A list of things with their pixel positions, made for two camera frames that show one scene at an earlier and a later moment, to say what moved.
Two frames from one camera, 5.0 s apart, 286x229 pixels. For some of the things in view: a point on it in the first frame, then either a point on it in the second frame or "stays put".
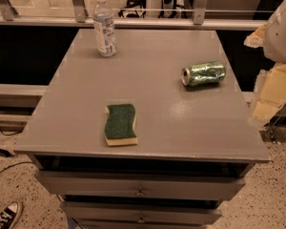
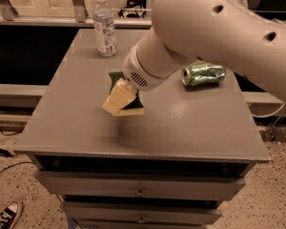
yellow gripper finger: (256, 38) -> (121, 94)
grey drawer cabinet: (196, 144) stays put
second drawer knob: (141, 220) stays put
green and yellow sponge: (118, 128) -> (134, 107)
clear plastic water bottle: (104, 27) stays put
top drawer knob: (140, 194) stays put
